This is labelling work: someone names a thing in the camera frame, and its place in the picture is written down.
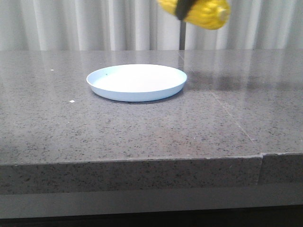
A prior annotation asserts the yellow corn cob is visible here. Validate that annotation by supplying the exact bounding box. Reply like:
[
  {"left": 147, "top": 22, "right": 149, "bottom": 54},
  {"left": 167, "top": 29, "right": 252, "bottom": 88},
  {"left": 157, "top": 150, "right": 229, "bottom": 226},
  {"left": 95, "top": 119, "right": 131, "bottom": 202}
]
[{"left": 158, "top": 0, "right": 231, "bottom": 30}]

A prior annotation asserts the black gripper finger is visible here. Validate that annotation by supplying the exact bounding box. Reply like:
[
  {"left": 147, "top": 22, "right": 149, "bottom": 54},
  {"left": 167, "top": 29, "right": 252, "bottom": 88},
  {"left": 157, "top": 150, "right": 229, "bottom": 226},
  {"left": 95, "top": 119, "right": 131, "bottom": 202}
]
[{"left": 175, "top": 0, "right": 196, "bottom": 21}]

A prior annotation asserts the light blue round plate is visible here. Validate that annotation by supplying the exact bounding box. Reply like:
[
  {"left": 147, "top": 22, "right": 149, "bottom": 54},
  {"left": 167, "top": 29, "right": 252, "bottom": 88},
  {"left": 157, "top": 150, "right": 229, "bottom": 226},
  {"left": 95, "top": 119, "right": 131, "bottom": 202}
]
[{"left": 86, "top": 64, "right": 187, "bottom": 102}]

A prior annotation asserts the white pleated curtain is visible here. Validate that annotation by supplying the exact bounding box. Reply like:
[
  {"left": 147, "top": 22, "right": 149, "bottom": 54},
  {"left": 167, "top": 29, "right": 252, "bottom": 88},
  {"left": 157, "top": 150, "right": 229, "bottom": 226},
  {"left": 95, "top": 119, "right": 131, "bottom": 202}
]
[{"left": 0, "top": 0, "right": 303, "bottom": 51}]

